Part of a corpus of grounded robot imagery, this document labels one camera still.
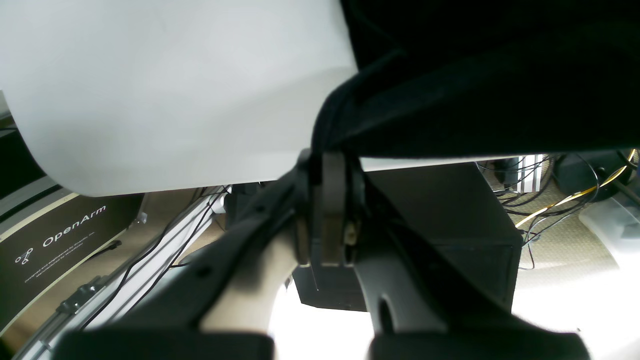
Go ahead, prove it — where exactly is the black box under table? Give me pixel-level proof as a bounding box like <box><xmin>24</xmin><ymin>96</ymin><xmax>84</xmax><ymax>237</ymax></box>
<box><xmin>225</xmin><ymin>161</ymin><xmax>525</xmax><ymax>313</ymax></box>

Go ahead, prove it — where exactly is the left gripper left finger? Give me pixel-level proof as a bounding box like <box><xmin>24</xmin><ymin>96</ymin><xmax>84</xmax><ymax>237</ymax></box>
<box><xmin>53</xmin><ymin>149</ymin><xmax>319</xmax><ymax>360</ymax></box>

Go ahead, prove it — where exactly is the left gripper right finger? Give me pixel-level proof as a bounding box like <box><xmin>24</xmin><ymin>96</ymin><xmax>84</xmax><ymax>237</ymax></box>
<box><xmin>320</xmin><ymin>152</ymin><xmax>590</xmax><ymax>360</ymax></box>

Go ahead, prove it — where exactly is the yellow cable on floor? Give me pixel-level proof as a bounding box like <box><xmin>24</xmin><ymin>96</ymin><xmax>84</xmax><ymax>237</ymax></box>
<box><xmin>515</xmin><ymin>149</ymin><xmax>637</xmax><ymax>228</ymax></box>

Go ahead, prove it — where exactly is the black t-shirt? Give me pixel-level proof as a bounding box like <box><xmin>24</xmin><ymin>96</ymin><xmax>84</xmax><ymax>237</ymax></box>
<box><xmin>311</xmin><ymin>0</ymin><xmax>640</xmax><ymax>158</ymax></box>

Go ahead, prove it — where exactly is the clear plastic bin on floor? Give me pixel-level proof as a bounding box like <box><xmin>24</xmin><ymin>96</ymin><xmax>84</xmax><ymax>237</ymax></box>
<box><xmin>578</xmin><ymin>197</ymin><xmax>640</xmax><ymax>256</ymax></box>

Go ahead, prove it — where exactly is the dark OpenArm sign board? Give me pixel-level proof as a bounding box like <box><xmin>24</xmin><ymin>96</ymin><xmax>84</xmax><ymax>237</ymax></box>
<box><xmin>0</xmin><ymin>194</ymin><xmax>144</xmax><ymax>332</ymax></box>

